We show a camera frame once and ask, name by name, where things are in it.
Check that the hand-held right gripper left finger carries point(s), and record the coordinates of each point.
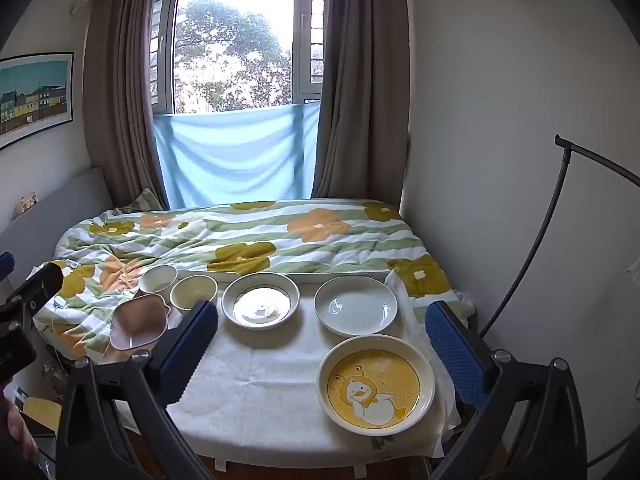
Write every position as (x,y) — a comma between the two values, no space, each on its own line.
(187,352)

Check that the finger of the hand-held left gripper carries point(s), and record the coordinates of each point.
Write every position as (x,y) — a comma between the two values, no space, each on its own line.
(5,262)
(37,287)

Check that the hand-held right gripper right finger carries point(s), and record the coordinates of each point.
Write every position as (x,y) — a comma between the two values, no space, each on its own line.
(455,355)

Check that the pink bowl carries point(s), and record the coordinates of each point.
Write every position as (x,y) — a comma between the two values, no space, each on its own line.
(137,322)

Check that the cream bowl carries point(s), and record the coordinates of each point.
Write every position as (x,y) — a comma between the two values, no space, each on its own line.
(192,292)

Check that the yellow duck plate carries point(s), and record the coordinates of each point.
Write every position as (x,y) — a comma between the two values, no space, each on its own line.
(376,392)

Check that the white bowl gold rim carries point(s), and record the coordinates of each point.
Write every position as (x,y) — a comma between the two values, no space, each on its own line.
(260,302)

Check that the person's left hand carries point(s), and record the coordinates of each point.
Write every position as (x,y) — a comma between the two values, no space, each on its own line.
(20,432)

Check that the small figurine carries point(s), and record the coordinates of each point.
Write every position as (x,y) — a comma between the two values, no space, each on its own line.
(27,204)

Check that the cardboard box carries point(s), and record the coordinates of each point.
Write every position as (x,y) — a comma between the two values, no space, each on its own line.
(42,412)

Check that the white patterned tablecloth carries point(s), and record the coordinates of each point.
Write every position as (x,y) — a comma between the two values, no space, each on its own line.
(260,385)

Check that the white headboard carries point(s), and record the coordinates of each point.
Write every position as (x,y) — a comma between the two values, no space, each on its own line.
(60,205)

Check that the green floral pillow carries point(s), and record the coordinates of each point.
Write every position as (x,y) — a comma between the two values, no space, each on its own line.
(142,200)

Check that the white tray table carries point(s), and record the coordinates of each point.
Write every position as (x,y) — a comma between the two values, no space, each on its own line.
(320,276)

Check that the floral striped blanket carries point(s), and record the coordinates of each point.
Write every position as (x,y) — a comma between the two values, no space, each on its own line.
(300,240)

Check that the brown curtain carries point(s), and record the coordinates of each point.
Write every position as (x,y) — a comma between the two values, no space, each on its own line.
(365,85)
(120,110)

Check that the light blue cloth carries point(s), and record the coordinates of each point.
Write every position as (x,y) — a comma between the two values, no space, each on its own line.
(235,155)

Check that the black lamp stand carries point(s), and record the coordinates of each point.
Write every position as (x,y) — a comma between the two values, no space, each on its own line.
(562,170)

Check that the window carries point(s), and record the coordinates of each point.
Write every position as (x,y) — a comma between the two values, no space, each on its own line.
(225,35)

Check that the wall poster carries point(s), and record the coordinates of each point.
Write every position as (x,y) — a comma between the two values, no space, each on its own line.
(35,95)

